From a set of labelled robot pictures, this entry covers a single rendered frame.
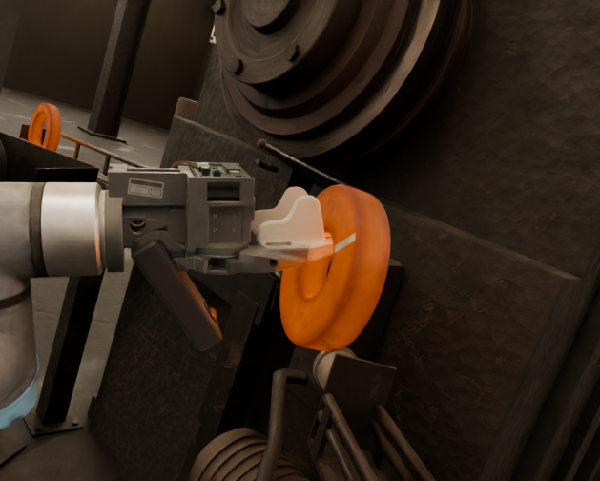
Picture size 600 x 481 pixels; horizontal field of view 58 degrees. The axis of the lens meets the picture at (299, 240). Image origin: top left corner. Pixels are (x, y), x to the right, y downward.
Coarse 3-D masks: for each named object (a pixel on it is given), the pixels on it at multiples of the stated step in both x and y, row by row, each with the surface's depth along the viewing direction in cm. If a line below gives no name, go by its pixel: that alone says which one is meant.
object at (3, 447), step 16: (16, 144) 121; (32, 144) 120; (16, 160) 121; (32, 160) 121; (48, 160) 120; (64, 160) 119; (16, 176) 122; (32, 176) 121; (48, 176) 102; (64, 176) 107; (80, 176) 112; (96, 176) 118; (0, 448) 128; (16, 448) 130; (0, 464) 124
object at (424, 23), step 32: (448, 0) 72; (416, 32) 71; (448, 32) 74; (416, 64) 71; (224, 96) 99; (384, 96) 74; (416, 96) 77; (256, 128) 92; (352, 128) 77; (384, 128) 80
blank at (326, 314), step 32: (352, 192) 48; (352, 224) 45; (384, 224) 46; (352, 256) 44; (384, 256) 44; (288, 288) 54; (320, 288) 53; (352, 288) 43; (288, 320) 52; (320, 320) 46; (352, 320) 45
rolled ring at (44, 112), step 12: (36, 108) 171; (48, 108) 164; (36, 120) 171; (48, 120) 163; (60, 120) 164; (36, 132) 173; (48, 132) 162; (60, 132) 164; (36, 144) 172; (48, 144) 162
